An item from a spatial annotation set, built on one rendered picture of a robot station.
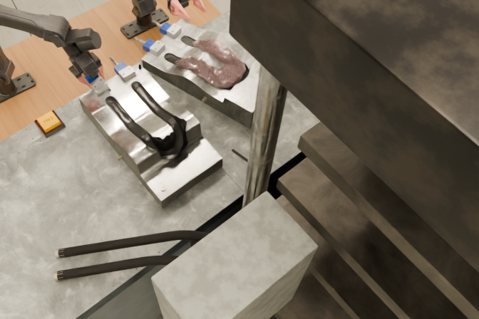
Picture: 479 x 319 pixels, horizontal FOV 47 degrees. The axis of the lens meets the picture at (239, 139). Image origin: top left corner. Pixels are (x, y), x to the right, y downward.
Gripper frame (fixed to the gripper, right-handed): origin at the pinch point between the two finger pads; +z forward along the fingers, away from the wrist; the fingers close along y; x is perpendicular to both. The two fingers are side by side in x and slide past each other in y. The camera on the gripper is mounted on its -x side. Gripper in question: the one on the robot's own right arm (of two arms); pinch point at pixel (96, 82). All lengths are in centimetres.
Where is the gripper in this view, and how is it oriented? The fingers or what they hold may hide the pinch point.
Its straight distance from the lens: 200.0
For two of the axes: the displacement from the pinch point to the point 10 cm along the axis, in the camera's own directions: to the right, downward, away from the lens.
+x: -5.7, -4.8, 6.7
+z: 3.0, 6.3, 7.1
